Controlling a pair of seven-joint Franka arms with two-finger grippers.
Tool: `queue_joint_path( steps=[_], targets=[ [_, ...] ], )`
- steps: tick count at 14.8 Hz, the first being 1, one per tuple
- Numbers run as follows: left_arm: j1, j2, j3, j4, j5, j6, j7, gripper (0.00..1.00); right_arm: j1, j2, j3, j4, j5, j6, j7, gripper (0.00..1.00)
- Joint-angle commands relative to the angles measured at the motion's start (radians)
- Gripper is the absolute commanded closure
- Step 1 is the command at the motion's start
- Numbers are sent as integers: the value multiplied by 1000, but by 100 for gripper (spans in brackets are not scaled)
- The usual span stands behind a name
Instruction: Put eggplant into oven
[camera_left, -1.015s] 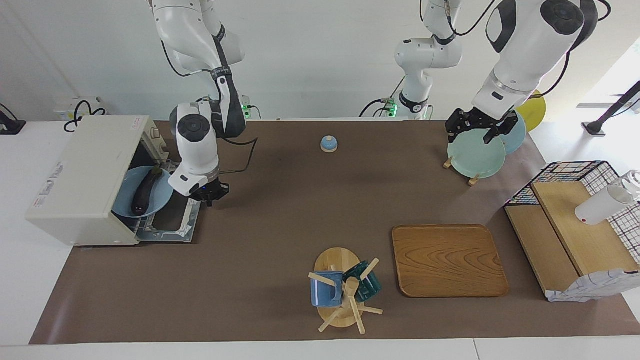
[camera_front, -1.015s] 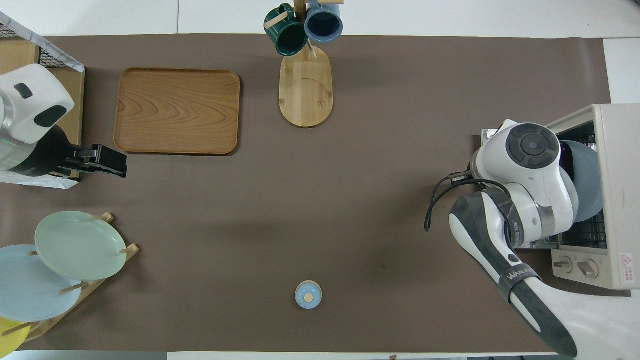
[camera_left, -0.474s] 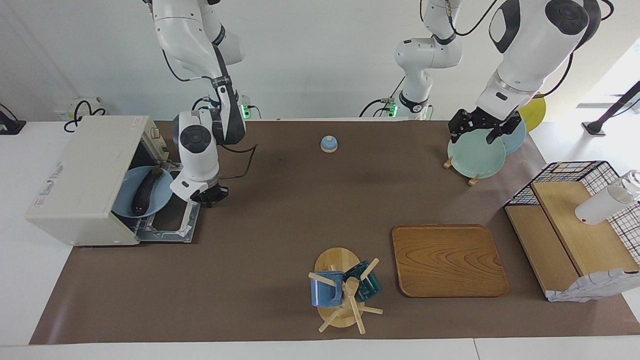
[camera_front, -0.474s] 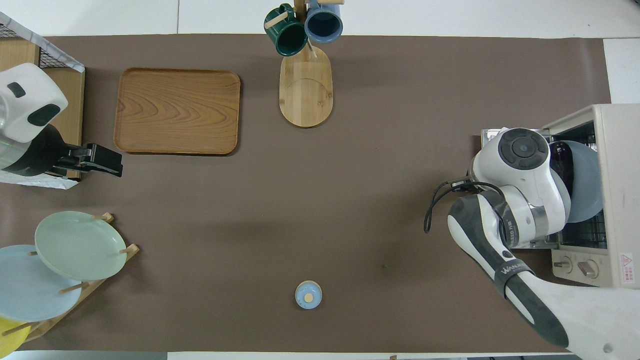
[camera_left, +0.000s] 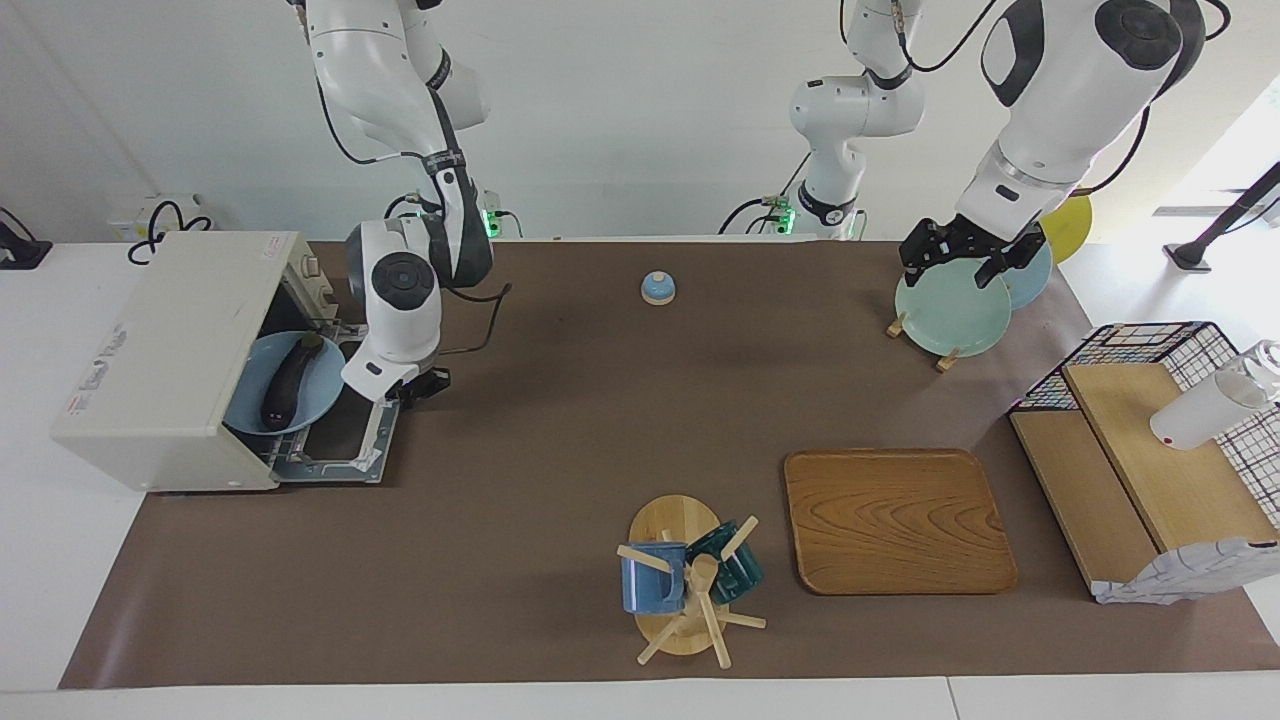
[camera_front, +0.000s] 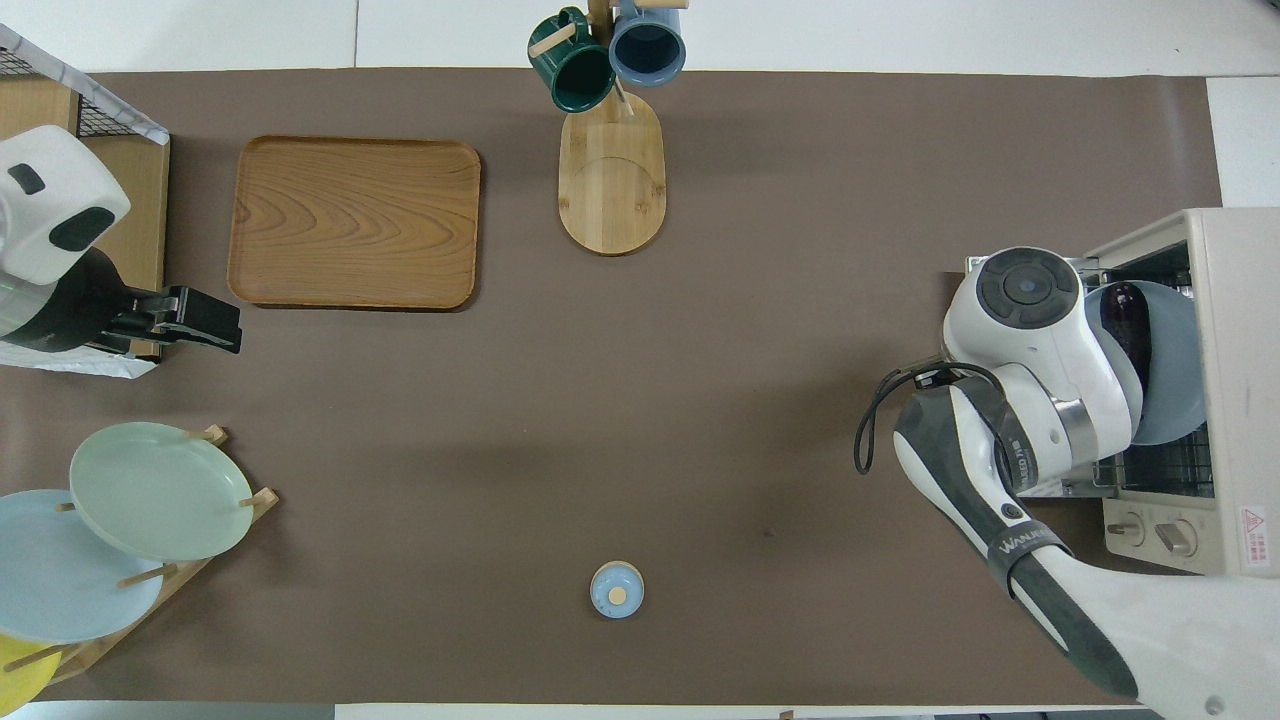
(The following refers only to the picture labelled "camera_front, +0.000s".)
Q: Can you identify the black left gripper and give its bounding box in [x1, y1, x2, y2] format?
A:
[105, 285, 243, 354]

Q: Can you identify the dark purple eggplant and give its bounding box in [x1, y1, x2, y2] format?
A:
[1100, 283, 1154, 383]

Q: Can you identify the light blue round plate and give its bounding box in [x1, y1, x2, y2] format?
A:
[1085, 280, 1207, 447]

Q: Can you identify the beige toaster oven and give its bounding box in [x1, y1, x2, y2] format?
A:
[965, 208, 1280, 579]

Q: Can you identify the pale green plate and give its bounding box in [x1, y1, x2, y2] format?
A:
[69, 422, 254, 562]

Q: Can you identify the brown wooden tray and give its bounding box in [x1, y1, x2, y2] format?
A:
[228, 136, 482, 311]

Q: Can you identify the wooden plate rack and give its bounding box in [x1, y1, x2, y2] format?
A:
[0, 425, 279, 686]

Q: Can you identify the pale blue racked plate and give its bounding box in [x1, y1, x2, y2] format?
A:
[0, 489, 166, 644]

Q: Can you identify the yellow plate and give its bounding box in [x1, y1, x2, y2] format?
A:
[0, 633, 56, 716]

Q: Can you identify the wooden mug tree stand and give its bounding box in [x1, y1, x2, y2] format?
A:
[530, 0, 689, 256]

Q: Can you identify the dark green mug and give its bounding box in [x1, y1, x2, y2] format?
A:
[528, 8, 616, 113]

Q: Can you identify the small blue lid cork knob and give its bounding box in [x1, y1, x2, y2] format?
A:
[589, 561, 645, 619]

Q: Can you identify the brown table mat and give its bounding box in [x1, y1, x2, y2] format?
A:
[0, 68, 1271, 704]

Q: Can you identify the blue mug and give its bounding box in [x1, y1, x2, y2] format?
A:
[608, 0, 687, 88]

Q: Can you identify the wire and wood shelf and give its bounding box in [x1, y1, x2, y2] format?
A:
[0, 25, 171, 379]

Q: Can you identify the metal oven wire rack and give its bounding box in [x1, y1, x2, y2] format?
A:
[1095, 428, 1216, 497]

